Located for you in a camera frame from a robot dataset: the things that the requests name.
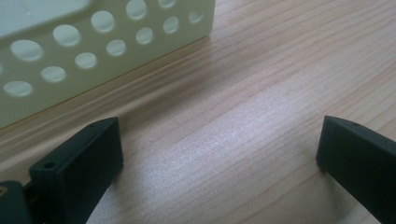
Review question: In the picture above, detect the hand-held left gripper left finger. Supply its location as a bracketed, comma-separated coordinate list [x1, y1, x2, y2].
[28, 117, 124, 224]

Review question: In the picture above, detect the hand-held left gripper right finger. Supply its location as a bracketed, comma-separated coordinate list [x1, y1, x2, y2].
[316, 115, 396, 224]

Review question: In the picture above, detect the cream perforated plastic basket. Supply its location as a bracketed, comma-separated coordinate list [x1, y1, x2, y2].
[0, 0, 217, 129]

